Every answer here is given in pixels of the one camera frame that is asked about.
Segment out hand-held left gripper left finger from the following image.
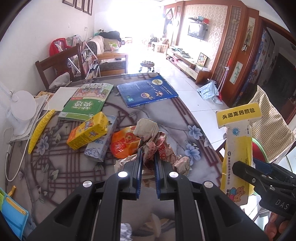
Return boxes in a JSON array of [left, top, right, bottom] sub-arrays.
[[26, 147, 144, 241]]

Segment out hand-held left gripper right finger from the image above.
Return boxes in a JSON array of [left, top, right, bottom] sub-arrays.
[[154, 152, 270, 241]]

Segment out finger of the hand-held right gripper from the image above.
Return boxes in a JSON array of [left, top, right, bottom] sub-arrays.
[[253, 158, 296, 183], [232, 161, 292, 193]]

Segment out red printed wrapper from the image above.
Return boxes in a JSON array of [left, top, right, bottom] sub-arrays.
[[137, 130, 191, 177]]

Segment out orange snack bag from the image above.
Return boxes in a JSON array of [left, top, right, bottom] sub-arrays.
[[109, 125, 142, 159]]

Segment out yellow medicine box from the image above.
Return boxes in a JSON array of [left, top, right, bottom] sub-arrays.
[[216, 100, 263, 207]]

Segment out blue white patterned carton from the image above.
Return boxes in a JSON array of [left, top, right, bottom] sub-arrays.
[[83, 115, 117, 163]]

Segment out yellow orange juice box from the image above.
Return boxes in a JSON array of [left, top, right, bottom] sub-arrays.
[[66, 111, 110, 151]]

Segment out person's right hand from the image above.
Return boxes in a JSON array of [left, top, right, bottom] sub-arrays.
[[265, 212, 292, 241]]

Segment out crumpled brown paper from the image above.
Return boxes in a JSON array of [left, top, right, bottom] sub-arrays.
[[114, 153, 158, 189]]

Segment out yellow checked cloth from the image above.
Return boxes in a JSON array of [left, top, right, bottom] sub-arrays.
[[248, 85, 296, 163]]

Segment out small crumpled white paper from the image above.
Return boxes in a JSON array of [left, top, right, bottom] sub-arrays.
[[120, 222, 133, 241]]

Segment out floral printed tablecloth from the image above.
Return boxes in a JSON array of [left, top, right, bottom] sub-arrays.
[[5, 72, 225, 241]]

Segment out blue book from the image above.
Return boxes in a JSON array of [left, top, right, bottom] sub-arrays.
[[116, 74, 179, 108]]

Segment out green book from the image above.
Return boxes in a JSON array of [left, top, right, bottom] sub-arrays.
[[58, 82, 114, 122]]

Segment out broom and dustpan set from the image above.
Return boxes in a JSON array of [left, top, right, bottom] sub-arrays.
[[213, 65, 230, 104]]

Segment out blue plastic bag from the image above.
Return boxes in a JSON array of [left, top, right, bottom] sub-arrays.
[[196, 81, 219, 101]]

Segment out blue door curtain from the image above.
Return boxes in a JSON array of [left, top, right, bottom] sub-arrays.
[[235, 30, 276, 107]]

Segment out small framed bamboo painting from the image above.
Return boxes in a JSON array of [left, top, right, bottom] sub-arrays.
[[230, 61, 244, 84]]

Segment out white paper pad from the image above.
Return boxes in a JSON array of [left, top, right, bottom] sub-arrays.
[[49, 86, 80, 112]]

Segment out yellow curved plastic strip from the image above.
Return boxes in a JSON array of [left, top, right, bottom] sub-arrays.
[[28, 108, 56, 154]]

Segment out brown rolling stool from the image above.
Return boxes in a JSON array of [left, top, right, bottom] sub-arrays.
[[138, 60, 156, 73]]

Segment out wooden sofa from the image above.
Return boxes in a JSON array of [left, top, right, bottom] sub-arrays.
[[87, 34, 129, 77]]

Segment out television cabinet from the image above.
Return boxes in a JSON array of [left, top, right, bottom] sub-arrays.
[[166, 47, 212, 85]]

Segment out white cloth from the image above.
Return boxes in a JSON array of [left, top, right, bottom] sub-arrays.
[[49, 72, 71, 89]]

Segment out colourful board game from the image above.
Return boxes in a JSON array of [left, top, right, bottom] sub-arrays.
[[197, 52, 209, 67]]

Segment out magazine rack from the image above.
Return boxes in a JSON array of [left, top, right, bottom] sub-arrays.
[[65, 34, 101, 81]]

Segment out tall framed bamboo painting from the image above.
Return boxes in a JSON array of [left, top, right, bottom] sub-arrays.
[[241, 17, 256, 52]]

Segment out blue plastic phone stand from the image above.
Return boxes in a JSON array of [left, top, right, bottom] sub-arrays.
[[0, 185, 30, 241]]

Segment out white desk lamp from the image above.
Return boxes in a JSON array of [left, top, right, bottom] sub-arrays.
[[0, 82, 39, 138]]

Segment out wooden chair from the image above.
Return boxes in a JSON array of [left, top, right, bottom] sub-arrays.
[[35, 43, 85, 90]]

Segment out black clothing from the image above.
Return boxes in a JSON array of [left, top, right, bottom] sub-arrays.
[[101, 30, 122, 42]]

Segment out red bag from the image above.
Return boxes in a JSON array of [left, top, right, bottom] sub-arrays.
[[49, 38, 73, 56]]

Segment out white power cable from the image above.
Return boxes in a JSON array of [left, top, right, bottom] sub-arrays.
[[5, 95, 49, 181]]

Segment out wall television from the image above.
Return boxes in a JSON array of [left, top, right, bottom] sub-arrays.
[[187, 23, 207, 40]]

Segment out black diamond wall decoration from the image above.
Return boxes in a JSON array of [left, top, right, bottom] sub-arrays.
[[164, 8, 175, 25]]

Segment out wall shelf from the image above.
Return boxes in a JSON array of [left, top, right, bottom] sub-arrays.
[[188, 16, 210, 25]]

